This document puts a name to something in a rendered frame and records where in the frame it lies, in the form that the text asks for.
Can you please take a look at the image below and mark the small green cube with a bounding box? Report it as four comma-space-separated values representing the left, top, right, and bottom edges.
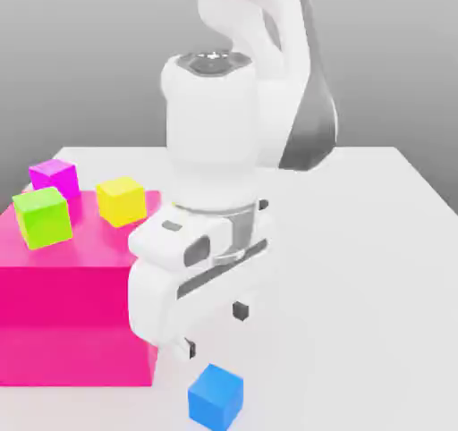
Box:
12, 186, 74, 251

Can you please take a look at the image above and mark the small yellow cube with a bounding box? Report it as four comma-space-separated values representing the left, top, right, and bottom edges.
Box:
95, 175, 148, 229

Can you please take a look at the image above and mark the large pink box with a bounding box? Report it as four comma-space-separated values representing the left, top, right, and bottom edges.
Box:
0, 189, 163, 388

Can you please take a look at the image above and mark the small blue cube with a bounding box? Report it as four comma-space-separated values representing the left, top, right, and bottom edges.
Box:
186, 363, 245, 431

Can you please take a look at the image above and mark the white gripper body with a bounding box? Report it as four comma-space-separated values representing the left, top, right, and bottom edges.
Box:
127, 238, 274, 350

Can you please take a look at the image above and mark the small magenta cube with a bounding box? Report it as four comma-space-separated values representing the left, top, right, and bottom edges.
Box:
28, 158, 81, 201

